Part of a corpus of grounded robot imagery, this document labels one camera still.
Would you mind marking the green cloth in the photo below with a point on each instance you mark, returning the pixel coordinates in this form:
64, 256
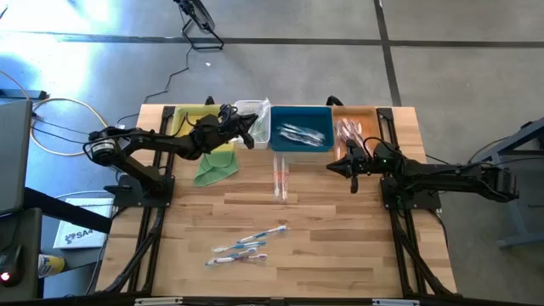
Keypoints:
217, 170

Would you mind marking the orange plastic bin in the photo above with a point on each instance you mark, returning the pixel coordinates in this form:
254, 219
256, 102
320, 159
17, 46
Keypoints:
374, 127

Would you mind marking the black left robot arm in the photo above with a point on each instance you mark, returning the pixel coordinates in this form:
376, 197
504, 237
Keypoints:
149, 138

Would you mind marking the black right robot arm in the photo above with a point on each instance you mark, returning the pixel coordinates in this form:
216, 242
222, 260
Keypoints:
446, 176

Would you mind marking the black floor fan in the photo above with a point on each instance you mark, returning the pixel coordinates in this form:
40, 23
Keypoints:
200, 19

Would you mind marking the yellow plastic bin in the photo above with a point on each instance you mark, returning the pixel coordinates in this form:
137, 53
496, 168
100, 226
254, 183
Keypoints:
187, 111

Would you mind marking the black flat bar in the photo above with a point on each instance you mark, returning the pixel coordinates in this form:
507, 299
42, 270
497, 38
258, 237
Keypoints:
23, 93

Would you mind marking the blue-grey metal table frame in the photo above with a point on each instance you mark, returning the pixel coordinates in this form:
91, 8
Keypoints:
508, 217

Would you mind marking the dark desk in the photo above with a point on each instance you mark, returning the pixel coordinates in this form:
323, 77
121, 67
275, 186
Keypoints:
32, 229

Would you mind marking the orange white toothbrush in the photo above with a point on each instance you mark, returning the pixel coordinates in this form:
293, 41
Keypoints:
276, 178

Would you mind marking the black diagonal beam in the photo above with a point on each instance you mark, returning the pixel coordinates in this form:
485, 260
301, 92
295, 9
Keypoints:
68, 212

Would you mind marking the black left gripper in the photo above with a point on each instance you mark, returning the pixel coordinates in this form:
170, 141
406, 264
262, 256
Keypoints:
212, 132

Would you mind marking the black computer mouse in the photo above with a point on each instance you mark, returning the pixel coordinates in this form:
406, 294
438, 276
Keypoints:
10, 265

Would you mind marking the yellow can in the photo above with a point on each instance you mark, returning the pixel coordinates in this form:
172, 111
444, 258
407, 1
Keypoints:
51, 265

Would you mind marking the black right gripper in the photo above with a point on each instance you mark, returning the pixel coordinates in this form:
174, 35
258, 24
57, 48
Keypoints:
361, 166

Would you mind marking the white rail bracket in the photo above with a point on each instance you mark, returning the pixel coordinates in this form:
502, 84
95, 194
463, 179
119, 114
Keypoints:
158, 302
395, 302

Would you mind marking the white printed box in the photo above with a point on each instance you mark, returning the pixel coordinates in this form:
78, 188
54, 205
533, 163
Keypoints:
83, 229

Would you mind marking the green packaged toothbrush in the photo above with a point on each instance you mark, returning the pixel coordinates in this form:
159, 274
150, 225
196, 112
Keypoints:
284, 178

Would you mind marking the purple white toothbrush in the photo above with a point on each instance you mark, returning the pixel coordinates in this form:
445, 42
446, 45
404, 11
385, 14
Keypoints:
360, 142
248, 257
349, 129
359, 128
340, 136
343, 127

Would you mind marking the blue plastic bin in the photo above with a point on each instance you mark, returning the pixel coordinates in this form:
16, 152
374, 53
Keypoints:
314, 117

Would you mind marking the green white toothbrush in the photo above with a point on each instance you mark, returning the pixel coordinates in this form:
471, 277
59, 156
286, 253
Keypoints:
260, 123
264, 111
263, 129

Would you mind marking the black table edge rail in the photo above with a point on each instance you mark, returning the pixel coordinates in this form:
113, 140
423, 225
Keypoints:
272, 301

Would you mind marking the white perforated basket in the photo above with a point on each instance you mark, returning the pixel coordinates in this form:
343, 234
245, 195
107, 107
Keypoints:
251, 105

